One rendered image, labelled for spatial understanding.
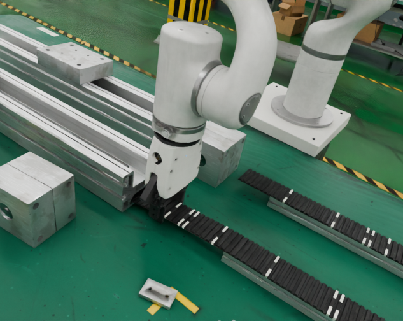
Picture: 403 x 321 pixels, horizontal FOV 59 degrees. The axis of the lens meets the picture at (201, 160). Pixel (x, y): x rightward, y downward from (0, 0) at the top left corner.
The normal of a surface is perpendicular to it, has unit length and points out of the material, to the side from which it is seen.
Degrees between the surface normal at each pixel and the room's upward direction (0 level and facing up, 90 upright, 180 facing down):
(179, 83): 86
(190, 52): 90
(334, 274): 0
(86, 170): 90
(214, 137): 0
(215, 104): 86
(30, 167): 0
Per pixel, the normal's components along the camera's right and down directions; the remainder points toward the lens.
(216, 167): -0.55, 0.40
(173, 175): 0.76, 0.45
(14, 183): 0.17, -0.81
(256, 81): 0.62, 0.44
